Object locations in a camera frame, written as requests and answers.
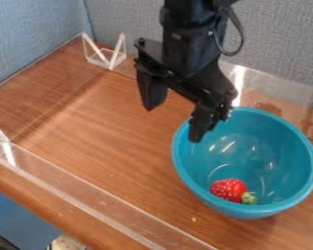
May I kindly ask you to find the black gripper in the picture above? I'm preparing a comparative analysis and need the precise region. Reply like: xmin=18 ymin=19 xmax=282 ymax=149
xmin=133 ymin=22 xmax=236 ymax=143

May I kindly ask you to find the red toy strawberry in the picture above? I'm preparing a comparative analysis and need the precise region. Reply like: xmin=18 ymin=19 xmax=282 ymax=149
xmin=210 ymin=179 xmax=256 ymax=205

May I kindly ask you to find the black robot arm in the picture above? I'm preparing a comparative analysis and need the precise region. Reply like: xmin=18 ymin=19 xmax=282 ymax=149
xmin=133 ymin=0 xmax=238 ymax=143

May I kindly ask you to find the blue plastic bowl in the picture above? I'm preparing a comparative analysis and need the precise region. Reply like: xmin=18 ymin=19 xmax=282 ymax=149
xmin=171 ymin=107 xmax=313 ymax=219

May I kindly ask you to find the clear acrylic back barrier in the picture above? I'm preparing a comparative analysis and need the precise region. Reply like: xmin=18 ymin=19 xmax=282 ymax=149
xmin=78 ymin=31 xmax=313 ymax=143

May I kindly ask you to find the clear acrylic barrier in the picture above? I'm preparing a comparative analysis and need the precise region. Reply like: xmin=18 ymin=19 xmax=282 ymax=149
xmin=0 ymin=129 xmax=218 ymax=250
xmin=0 ymin=30 xmax=92 ymax=84
xmin=78 ymin=31 xmax=313 ymax=143

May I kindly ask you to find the clear acrylic left barrier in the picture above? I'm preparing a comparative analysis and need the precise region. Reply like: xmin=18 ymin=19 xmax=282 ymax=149
xmin=0 ymin=30 xmax=92 ymax=84

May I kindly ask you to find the clear acrylic front barrier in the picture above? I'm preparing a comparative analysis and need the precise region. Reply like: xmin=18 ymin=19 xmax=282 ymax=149
xmin=0 ymin=129 xmax=218 ymax=250

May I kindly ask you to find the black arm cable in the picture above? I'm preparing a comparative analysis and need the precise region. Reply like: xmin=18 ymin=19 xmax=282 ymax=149
xmin=210 ymin=5 xmax=244 ymax=57

